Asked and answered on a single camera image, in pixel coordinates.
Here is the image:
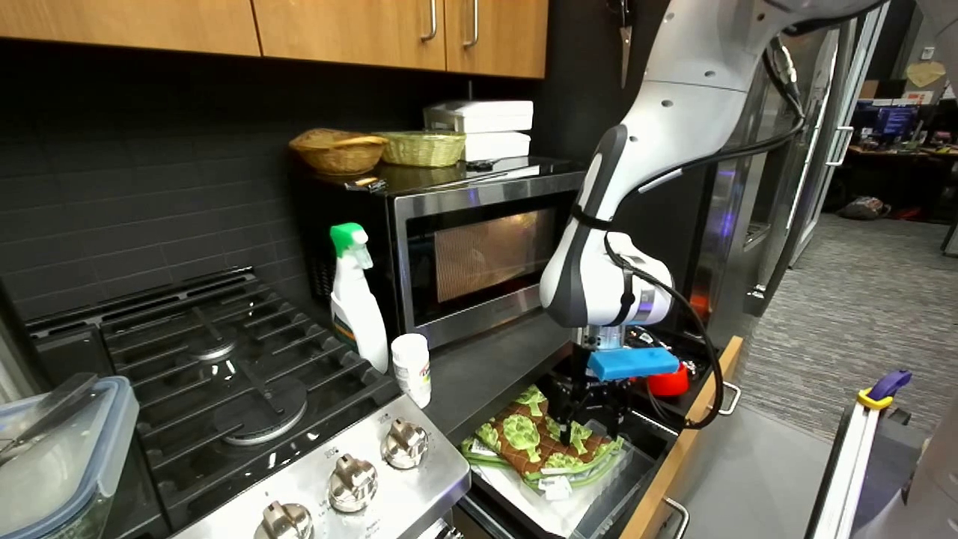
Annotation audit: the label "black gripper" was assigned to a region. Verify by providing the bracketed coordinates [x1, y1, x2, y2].
[549, 374, 627, 447]

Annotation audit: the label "green brown oven mitt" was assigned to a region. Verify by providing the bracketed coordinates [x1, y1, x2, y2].
[461, 387, 623, 483]

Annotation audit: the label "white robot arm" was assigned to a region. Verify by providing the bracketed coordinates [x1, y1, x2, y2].
[540, 0, 890, 431]

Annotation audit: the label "wood front open drawer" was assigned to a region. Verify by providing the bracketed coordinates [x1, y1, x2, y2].
[458, 336, 747, 539]

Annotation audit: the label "large red measuring cup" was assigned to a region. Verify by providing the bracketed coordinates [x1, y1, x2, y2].
[647, 366, 693, 398]

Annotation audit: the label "small white plastic bottle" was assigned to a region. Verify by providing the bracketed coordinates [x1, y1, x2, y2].
[389, 333, 432, 407]

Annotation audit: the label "stainless steel microwave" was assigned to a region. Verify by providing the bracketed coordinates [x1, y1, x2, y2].
[290, 164, 582, 348]

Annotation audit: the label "white spray bottle green cap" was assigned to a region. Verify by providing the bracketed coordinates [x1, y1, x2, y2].
[331, 221, 389, 372]

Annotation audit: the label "stainless steel refrigerator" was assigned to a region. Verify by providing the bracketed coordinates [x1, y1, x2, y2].
[693, 4, 890, 344]

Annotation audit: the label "white boxes on microwave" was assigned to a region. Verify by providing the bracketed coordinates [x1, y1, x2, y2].
[422, 100, 533, 161]

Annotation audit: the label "green woven bowl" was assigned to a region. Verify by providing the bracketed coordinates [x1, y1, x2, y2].
[383, 133, 465, 169]

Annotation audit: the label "black gas stove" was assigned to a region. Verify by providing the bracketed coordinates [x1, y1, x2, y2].
[27, 270, 470, 539]

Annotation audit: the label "woven wicker basket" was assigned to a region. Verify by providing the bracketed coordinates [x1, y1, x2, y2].
[290, 130, 388, 179]

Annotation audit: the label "wooden upper cabinets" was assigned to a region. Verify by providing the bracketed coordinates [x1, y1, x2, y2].
[0, 0, 549, 77]

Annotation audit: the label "blue wrist camera box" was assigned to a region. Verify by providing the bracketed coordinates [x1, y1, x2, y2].
[588, 348, 679, 384]

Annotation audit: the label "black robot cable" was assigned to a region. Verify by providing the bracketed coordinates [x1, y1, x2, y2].
[572, 38, 813, 431]

